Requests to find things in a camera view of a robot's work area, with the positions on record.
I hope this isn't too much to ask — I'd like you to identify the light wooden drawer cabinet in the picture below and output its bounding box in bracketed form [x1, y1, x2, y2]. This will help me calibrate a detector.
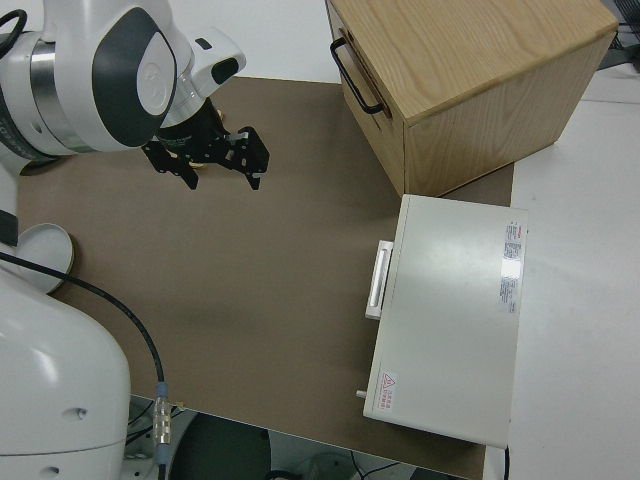
[324, 0, 619, 199]

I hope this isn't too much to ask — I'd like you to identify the brown table mat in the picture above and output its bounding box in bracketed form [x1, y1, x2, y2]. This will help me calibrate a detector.
[14, 75, 516, 474]

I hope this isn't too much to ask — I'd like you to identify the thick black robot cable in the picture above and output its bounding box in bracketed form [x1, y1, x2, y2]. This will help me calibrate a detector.
[0, 249, 174, 480]

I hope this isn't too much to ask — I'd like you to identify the black cabinet drawer handle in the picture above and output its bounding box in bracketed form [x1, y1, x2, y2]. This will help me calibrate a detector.
[329, 38, 386, 114]

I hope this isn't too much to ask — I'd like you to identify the white toaster oven door handle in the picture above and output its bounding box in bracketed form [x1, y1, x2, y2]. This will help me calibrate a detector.
[364, 240, 396, 320]

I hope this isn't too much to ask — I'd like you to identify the white toaster oven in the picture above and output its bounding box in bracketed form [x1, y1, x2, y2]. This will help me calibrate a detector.
[360, 193, 530, 448]

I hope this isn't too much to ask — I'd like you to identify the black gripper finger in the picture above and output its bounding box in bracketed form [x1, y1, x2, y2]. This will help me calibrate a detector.
[239, 126, 271, 191]
[142, 141, 199, 191]

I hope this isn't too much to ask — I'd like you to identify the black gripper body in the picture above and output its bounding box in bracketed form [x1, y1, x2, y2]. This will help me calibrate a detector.
[164, 130, 246, 171]

